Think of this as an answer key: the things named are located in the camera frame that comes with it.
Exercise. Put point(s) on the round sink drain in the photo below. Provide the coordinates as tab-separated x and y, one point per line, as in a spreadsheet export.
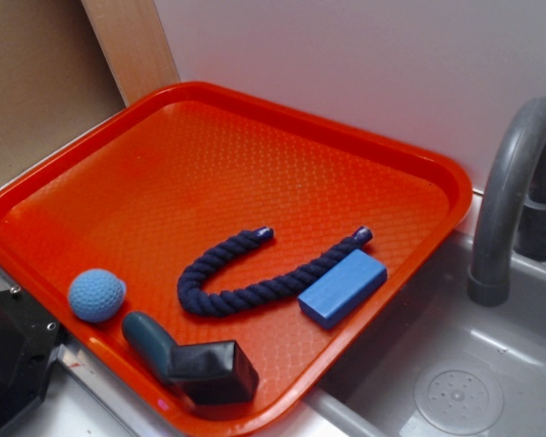
459	397

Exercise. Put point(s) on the blue rectangular block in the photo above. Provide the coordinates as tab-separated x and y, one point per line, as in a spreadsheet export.
339	291

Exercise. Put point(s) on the grey plastic sink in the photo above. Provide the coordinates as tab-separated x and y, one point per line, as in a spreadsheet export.
369	391

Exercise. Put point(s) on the orange plastic tray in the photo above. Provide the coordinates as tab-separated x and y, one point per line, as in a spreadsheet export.
178	172

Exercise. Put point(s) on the light blue textured ball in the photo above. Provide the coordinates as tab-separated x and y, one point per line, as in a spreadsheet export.
96	295

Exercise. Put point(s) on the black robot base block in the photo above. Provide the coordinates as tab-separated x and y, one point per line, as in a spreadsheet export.
29	338

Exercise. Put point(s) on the grey curved faucet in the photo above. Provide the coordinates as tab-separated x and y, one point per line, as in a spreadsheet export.
512	216

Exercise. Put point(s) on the dark teal cylinder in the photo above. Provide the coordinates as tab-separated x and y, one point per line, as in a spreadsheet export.
151	342

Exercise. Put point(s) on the wooden plank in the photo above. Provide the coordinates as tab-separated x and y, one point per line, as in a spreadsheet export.
134	44

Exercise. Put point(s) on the black box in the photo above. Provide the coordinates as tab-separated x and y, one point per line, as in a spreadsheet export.
213	373

